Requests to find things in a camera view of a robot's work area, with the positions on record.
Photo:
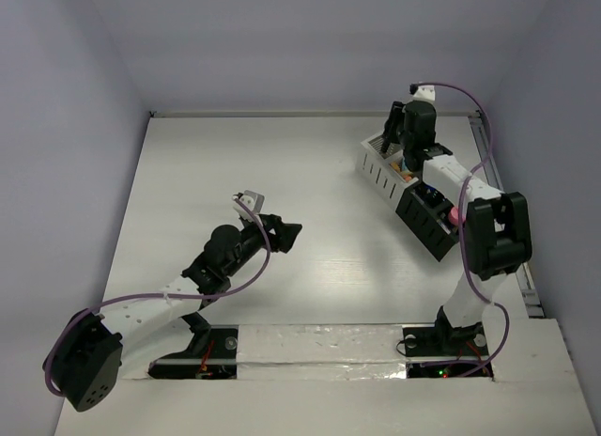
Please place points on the pink round cap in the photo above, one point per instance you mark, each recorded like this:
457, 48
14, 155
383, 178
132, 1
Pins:
454, 216

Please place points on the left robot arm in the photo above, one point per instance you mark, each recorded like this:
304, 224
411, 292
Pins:
83, 364

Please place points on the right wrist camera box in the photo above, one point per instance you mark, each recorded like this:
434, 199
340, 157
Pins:
420, 92

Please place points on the white slotted organizer box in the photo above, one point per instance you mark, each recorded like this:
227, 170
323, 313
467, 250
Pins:
374, 167

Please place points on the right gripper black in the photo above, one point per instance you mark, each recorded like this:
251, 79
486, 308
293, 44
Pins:
396, 116

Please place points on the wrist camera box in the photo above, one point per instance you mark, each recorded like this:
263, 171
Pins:
420, 92
248, 204

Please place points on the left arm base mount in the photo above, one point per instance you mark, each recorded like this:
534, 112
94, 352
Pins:
211, 354

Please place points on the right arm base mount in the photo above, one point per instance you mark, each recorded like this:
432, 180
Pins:
441, 351

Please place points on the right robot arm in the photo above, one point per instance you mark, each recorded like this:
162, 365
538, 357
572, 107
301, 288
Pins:
493, 227

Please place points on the black slotted organizer box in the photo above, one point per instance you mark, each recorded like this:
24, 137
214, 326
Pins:
426, 212

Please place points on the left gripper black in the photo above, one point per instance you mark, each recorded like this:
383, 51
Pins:
274, 227

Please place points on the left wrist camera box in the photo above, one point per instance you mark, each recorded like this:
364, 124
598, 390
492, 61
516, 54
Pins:
248, 204

